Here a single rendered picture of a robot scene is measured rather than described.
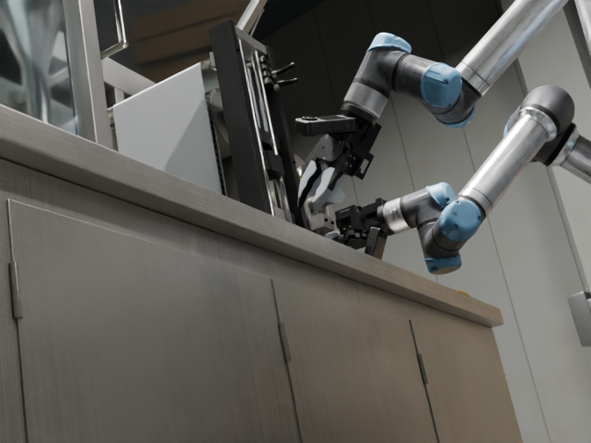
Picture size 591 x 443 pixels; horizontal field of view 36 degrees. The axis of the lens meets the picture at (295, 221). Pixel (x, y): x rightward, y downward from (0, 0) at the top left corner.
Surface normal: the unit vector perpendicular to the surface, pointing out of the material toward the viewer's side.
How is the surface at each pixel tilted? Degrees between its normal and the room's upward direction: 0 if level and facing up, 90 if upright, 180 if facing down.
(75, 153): 90
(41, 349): 90
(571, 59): 90
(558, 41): 90
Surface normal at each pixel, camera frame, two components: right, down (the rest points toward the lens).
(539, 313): -0.63, -0.15
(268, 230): 0.84, -0.33
